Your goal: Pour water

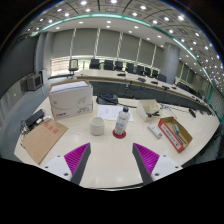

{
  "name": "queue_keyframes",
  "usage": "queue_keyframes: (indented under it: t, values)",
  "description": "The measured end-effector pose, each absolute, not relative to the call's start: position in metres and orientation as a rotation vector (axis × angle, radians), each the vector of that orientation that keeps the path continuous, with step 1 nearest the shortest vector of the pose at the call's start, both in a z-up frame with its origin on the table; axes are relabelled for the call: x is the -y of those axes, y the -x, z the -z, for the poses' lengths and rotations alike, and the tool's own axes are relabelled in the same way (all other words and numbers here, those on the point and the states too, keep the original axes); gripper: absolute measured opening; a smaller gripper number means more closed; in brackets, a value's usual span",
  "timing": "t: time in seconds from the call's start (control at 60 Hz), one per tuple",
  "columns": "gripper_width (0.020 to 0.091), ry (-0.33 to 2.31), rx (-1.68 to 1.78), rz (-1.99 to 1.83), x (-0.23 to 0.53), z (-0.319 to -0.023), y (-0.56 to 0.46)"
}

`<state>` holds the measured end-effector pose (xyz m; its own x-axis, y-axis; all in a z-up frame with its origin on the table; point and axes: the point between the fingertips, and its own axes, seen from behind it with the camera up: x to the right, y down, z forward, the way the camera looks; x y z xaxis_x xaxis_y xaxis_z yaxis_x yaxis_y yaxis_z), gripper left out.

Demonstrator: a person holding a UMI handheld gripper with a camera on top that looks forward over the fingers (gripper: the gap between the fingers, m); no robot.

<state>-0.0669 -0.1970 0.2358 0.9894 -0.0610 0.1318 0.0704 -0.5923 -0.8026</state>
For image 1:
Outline row of black office chairs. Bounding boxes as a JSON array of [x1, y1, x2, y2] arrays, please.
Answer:
[[88, 58, 168, 83]]

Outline black power adapter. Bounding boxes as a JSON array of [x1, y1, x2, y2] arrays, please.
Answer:
[[23, 108, 46, 129]]

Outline grey boxy monitor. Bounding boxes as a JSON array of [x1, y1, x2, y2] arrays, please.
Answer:
[[19, 72, 44, 93]]

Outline white copy paper box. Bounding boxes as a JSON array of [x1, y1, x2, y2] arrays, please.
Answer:
[[48, 79, 95, 121]]

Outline dark pens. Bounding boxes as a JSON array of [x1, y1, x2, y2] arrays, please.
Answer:
[[173, 132, 186, 145]]

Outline flat brown cardboard piece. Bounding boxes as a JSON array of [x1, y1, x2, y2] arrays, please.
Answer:
[[20, 118, 69, 165]]

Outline beige open divided box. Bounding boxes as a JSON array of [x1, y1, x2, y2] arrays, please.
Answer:
[[135, 98, 163, 123]]

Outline flat round red coaster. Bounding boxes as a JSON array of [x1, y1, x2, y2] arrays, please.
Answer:
[[112, 129, 127, 140]]

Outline red-sided open cardboard box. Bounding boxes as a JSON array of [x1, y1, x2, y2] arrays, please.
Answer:
[[157, 116, 194, 154]]

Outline black swivel office chair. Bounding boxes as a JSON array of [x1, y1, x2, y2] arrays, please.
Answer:
[[67, 58, 80, 78]]

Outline ceiling lights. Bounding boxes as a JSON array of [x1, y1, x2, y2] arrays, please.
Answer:
[[29, 0, 224, 84]]

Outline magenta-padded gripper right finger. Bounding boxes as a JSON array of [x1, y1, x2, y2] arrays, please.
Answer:
[[132, 142, 184, 186]]

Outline black desk microphone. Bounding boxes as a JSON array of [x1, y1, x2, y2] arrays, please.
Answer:
[[188, 107, 198, 119]]

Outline printed white paper sheet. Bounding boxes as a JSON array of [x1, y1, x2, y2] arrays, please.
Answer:
[[96, 104, 135, 123]]

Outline white ceramic mug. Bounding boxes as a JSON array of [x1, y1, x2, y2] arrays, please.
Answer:
[[89, 115, 106, 137]]

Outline long curved conference desk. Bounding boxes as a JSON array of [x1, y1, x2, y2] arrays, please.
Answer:
[[74, 68, 214, 111]]

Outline clear plastic water bottle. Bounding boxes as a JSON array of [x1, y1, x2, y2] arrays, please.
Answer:
[[113, 105, 131, 137]]

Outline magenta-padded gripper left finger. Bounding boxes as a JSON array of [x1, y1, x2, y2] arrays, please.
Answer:
[[42, 142, 92, 186]]

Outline grey-green eraser block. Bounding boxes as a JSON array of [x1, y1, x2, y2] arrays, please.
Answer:
[[171, 123, 181, 135]]

